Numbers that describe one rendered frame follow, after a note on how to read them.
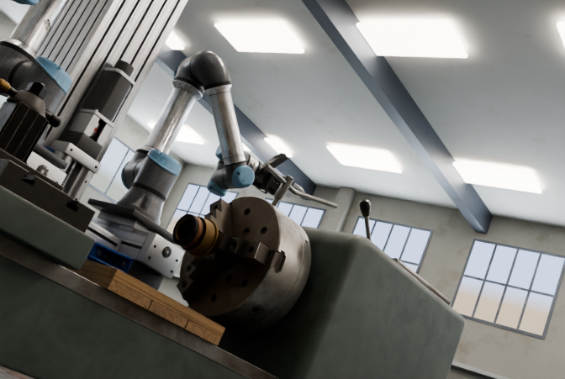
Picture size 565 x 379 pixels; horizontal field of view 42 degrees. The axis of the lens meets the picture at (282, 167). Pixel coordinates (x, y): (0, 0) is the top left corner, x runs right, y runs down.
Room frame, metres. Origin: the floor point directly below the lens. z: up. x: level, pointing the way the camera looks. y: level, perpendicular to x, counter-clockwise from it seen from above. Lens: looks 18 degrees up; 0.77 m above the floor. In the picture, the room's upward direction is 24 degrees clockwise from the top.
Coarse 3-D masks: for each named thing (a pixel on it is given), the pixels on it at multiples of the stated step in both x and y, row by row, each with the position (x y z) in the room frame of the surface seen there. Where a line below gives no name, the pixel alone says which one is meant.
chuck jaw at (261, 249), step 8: (224, 240) 1.62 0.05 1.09; (232, 240) 1.63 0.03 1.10; (240, 240) 1.61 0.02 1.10; (216, 248) 1.63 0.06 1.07; (224, 248) 1.63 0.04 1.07; (232, 248) 1.62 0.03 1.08; (240, 248) 1.62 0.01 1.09; (248, 248) 1.61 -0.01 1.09; (256, 248) 1.59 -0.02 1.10; (264, 248) 1.60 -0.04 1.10; (232, 256) 1.65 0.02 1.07; (240, 256) 1.62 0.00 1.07; (248, 256) 1.60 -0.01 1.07; (256, 256) 1.59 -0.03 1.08; (264, 256) 1.61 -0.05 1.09; (272, 256) 1.61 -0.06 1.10; (280, 256) 1.62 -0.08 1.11; (256, 264) 1.63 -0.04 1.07; (264, 264) 1.61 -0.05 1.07; (272, 264) 1.61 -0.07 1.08; (280, 264) 1.62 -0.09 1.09
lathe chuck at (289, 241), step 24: (240, 216) 1.73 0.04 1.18; (264, 216) 1.67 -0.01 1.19; (264, 240) 1.64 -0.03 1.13; (288, 240) 1.63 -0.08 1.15; (240, 264) 1.67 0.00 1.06; (288, 264) 1.63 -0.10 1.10; (216, 288) 1.71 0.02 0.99; (240, 288) 1.65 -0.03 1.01; (264, 288) 1.62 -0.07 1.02; (288, 288) 1.65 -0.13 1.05; (216, 312) 1.68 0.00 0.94; (240, 312) 1.66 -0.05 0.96; (264, 312) 1.67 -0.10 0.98
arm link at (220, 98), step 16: (192, 64) 2.30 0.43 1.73; (208, 64) 2.26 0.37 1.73; (224, 64) 2.29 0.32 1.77; (208, 80) 2.27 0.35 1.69; (224, 80) 2.26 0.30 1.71; (224, 96) 2.29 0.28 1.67; (224, 112) 2.30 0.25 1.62; (224, 128) 2.32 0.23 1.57; (224, 144) 2.34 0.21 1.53; (240, 144) 2.35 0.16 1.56; (224, 160) 2.37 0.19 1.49; (240, 160) 2.36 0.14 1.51; (224, 176) 2.42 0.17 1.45; (240, 176) 2.35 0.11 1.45
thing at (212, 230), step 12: (192, 216) 1.61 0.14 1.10; (180, 228) 1.65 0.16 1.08; (192, 228) 1.67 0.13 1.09; (204, 228) 1.61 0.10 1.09; (216, 228) 1.63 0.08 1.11; (180, 240) 1.62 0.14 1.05; (192, 240) 1.60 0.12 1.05; (204, 240) 1.61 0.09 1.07; (216, 240) 1.63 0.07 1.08; (192, 252) 1.64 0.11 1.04; (204, 252) 1.64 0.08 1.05
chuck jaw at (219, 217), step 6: (210, 204) 1.76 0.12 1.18; (216, 204) 1.74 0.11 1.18; (222, 204) 1.73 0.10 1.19; (228, 204) 1.75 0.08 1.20; (210, 210) 1.75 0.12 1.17; (216, 210) 1.71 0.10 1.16; (222, 210) 1.73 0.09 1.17; (228, 210) 1.75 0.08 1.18; (204, 216) 1.73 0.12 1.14; (210, 216) 1.68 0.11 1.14; (216, 216) 1.70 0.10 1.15; (222, 216) 1.72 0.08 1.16; (228, 216) 1.74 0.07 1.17; (216, 222) 1.69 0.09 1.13; (222, 222) 1.71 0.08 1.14; (228, 222) 1.73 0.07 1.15; (222, 228) 1.70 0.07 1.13; (228, 228) 1.72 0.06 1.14
